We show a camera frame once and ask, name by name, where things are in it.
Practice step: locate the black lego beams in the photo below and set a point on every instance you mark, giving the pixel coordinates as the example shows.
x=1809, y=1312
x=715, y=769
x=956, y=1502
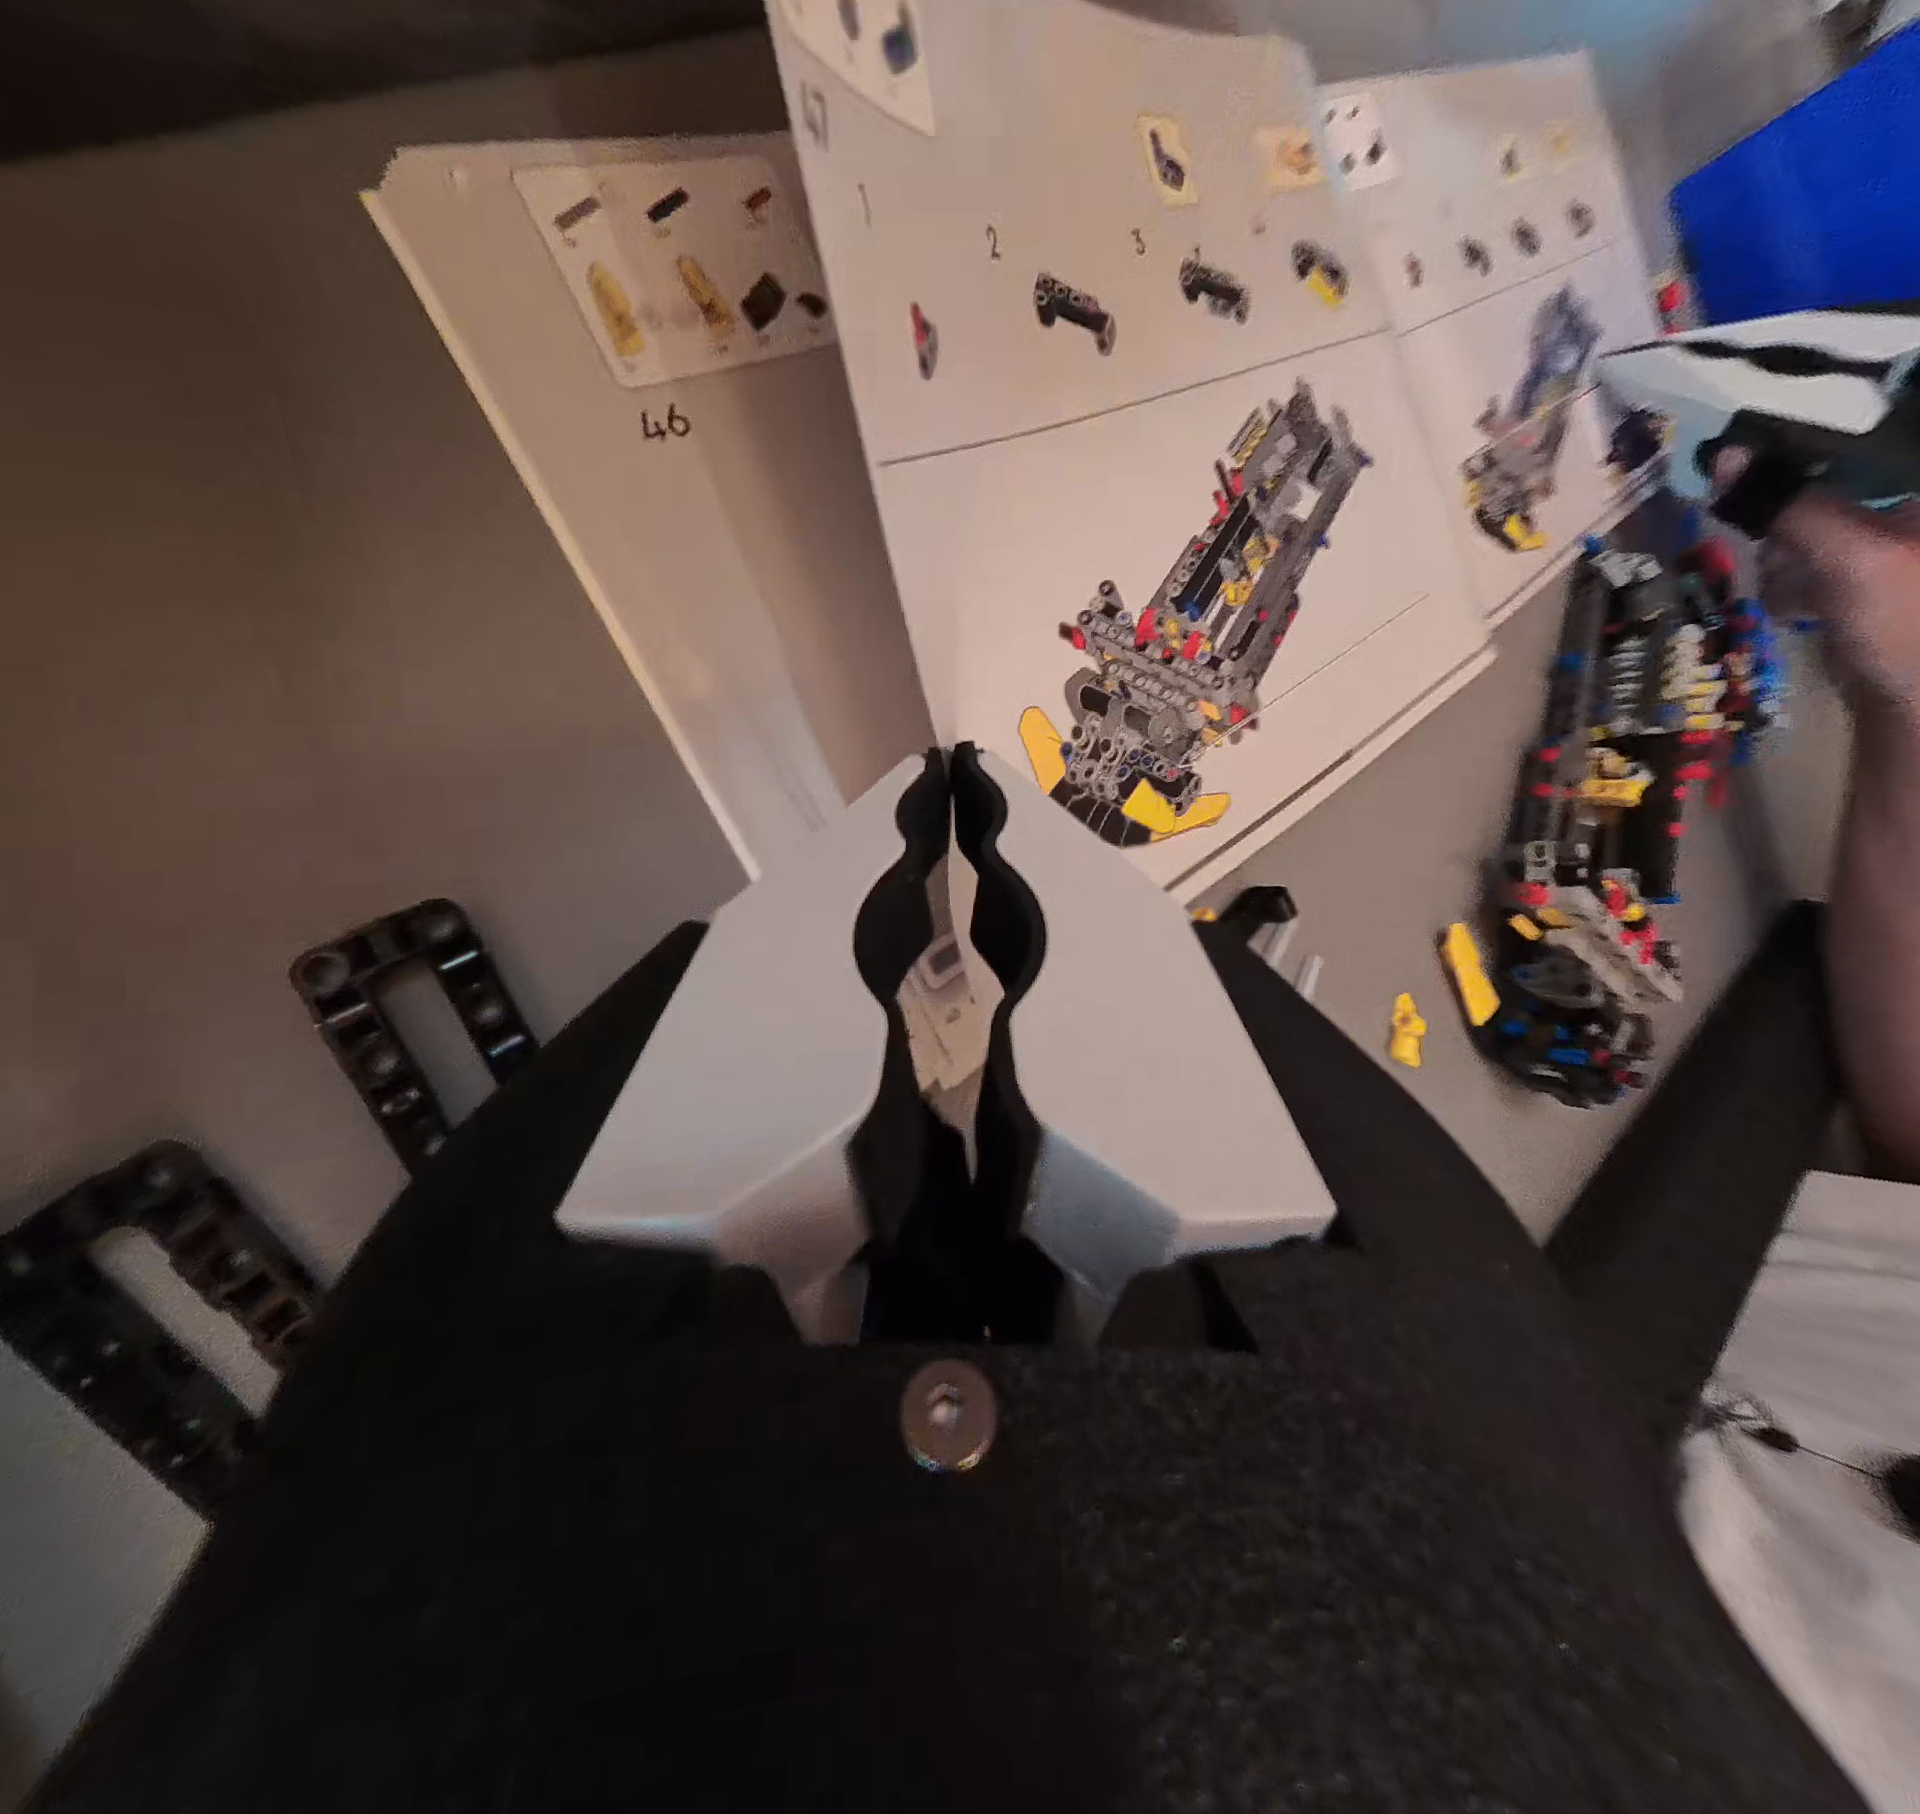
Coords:
x=369, y=1079

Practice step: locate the black and yellow lego block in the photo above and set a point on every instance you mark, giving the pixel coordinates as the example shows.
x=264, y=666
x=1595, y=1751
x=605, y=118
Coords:
x=1261, y=907

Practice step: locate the small yellow lego piece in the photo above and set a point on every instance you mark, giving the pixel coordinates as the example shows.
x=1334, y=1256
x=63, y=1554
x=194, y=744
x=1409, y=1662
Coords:
x=1407, y=1035

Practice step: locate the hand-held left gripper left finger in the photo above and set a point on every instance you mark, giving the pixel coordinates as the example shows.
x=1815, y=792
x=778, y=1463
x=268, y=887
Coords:
x=751, y=1064

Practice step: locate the blue plastic bin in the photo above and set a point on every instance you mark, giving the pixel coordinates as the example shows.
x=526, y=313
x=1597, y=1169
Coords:
x=1799, y=194

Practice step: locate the grey lego axle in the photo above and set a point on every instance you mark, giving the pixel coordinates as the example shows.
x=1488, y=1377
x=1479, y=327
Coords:
x=1304, y=975

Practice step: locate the person's right hand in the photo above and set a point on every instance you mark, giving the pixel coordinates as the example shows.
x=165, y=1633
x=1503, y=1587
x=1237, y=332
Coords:
x=1860, y=597

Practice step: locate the grey black lego chassis assembly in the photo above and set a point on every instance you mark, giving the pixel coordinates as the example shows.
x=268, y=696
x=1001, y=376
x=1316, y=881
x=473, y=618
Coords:
x=1591, y=853

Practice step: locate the white instruction booklet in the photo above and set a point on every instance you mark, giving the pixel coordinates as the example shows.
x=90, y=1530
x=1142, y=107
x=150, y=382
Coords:
x=1050, y=569

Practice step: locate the person's right forearm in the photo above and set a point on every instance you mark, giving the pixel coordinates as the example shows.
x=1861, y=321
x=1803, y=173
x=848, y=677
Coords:
x=1883, y=944

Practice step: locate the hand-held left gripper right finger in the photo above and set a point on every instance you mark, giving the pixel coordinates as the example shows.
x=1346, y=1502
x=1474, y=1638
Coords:
x=1155, y=1079

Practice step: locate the black badge reel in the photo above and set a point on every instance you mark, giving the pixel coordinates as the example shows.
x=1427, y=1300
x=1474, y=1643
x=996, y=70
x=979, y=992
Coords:
x=1902, y=1486

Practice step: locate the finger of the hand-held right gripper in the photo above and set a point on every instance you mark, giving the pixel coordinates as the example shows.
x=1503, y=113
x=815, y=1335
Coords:
x=1830, y=328
x=1799, y=404

